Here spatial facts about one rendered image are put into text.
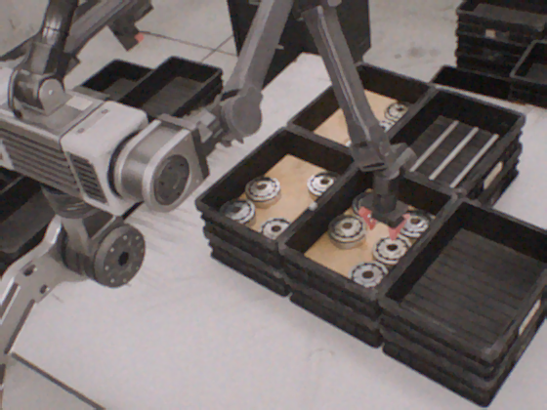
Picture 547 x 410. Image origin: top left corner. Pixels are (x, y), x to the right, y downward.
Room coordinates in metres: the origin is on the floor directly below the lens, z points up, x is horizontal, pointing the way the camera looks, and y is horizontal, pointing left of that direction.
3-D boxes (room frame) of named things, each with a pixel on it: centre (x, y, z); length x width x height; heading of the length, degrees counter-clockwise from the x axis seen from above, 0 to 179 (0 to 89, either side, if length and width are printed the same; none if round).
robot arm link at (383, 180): (1.24, -0.20, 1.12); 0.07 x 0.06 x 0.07; 140
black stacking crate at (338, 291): (1.30, -0.16, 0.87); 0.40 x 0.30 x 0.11; 136
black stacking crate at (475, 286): (1.10, -0.38, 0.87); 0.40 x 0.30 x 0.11; 136
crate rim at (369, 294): (1.30, -0.16, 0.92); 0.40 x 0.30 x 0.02; 136
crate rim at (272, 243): (1.51, 0.05, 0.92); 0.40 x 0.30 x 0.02; 136
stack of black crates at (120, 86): (2.85, 0.80, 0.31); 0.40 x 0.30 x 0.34; 142
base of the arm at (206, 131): (1.06, 0.18, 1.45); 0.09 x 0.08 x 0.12; 52
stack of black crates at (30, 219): (1.98, 0.98, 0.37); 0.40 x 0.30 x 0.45; 142
